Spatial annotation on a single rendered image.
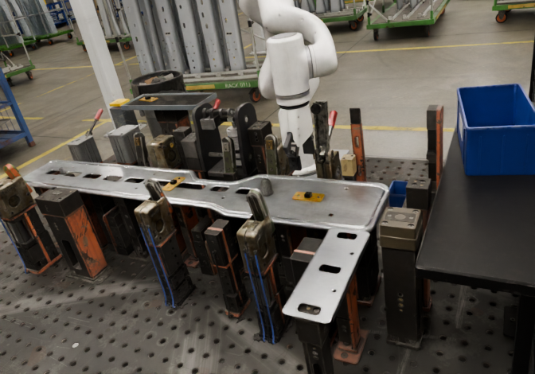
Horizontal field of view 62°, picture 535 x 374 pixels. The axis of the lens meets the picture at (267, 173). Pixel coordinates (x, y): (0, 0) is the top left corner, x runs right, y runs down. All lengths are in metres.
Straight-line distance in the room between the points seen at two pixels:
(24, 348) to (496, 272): 1.28
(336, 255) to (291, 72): 0.42
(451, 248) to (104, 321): 1.03
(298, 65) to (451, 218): 0.48
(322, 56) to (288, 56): 0.08
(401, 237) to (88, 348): 0.94
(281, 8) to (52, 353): 1.15
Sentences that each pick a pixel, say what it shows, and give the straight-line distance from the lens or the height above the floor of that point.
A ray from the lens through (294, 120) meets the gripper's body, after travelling 1.07.
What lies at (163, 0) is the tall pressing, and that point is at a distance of 6.08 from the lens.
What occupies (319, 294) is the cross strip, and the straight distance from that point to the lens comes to 0.92.
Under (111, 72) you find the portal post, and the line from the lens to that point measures 5.24.
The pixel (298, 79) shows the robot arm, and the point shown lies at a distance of 1.05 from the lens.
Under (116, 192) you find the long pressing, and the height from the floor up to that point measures 1.00.
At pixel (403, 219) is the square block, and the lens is 1.00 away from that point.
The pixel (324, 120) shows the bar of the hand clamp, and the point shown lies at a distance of 1.26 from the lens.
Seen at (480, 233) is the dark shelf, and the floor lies 1.03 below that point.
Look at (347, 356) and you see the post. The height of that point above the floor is 0.70.
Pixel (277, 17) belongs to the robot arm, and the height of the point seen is 1.46.
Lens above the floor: 1.62
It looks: 27 degrees down
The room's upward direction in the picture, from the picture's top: 11 degrees counter-clockwise
